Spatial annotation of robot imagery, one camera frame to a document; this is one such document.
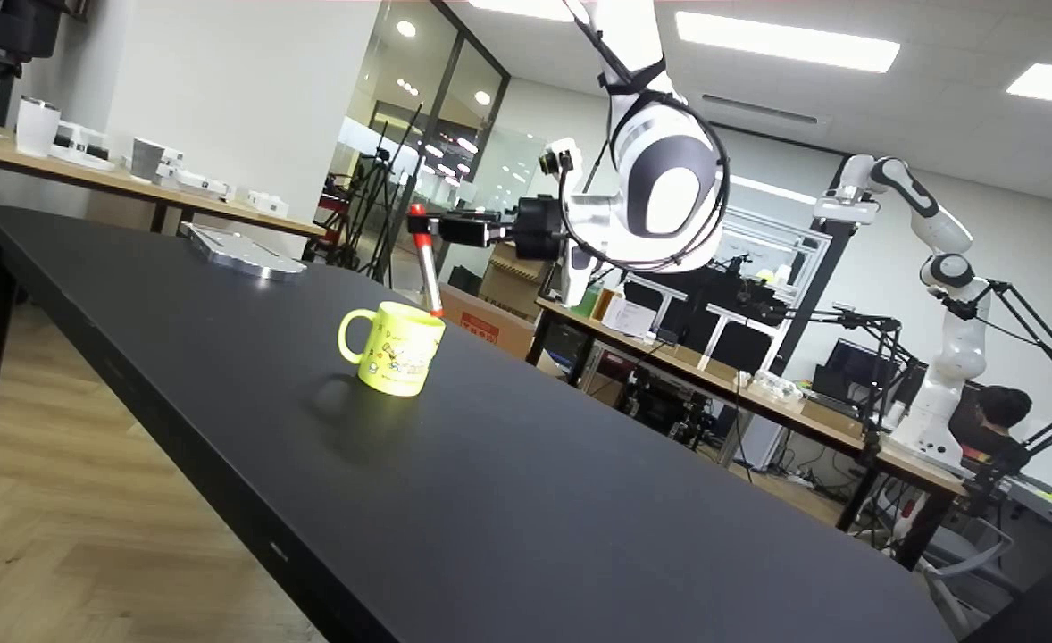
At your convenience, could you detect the aluminium frame rack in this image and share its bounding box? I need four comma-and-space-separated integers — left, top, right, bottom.
619, 205, 838, 378

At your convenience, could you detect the group of tripods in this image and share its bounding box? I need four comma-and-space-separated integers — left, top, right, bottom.
315, 102, 426, 285

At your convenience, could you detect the person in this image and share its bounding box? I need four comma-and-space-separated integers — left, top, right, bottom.
951, 385, 1036, 476

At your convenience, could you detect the wooden table with black legs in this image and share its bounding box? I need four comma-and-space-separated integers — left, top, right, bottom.
0, 114, 327, 260

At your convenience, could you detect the row of white devices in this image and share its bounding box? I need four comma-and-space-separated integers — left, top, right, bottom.
154, 147, 291, 221

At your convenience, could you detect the stack of cardboard boxes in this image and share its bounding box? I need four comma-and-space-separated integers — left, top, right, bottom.
439, 241, 556, 361

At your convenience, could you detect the glass partition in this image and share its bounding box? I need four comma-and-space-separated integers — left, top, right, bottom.
315, 0, 512, 300

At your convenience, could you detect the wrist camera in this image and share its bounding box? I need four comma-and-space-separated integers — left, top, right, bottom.
561, 241, 596, 309

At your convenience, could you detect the yellow-green mug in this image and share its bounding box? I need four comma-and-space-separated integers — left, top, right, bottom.
338, 301, 447, 398

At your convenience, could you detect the office chair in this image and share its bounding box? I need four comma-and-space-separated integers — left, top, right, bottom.
888, 496, 1023, 637

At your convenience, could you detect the silver metal plate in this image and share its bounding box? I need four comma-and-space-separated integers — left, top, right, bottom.
179, 221, 309, 283

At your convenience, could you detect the red marker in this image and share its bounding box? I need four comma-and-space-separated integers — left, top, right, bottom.
408, 203, 446, 319

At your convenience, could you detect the black articulated boom stand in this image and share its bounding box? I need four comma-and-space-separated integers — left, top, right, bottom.
740, 299, 927, 452
941, 278, 1052, 474

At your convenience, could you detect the long wooden workbench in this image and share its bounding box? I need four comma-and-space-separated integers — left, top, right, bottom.
524, 296, 971, 572

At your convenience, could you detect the white tumbler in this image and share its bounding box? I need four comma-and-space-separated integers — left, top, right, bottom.
14, 96, 63, 160

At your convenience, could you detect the white device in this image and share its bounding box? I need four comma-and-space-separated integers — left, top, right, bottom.
49, 121, 118, 172

